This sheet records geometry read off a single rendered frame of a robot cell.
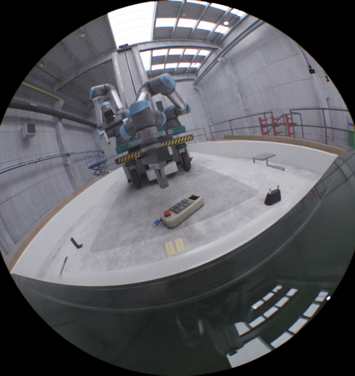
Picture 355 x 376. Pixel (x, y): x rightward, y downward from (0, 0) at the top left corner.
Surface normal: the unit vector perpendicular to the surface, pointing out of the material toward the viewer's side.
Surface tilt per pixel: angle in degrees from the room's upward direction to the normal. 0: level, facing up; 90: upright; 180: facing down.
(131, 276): 36
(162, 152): 90
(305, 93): 90
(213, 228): 0
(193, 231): 0
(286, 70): 90
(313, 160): 90
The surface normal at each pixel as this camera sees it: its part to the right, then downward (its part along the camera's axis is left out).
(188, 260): -0.11, -0.55
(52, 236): 0.96, -0.29
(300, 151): -0.92, 0.35
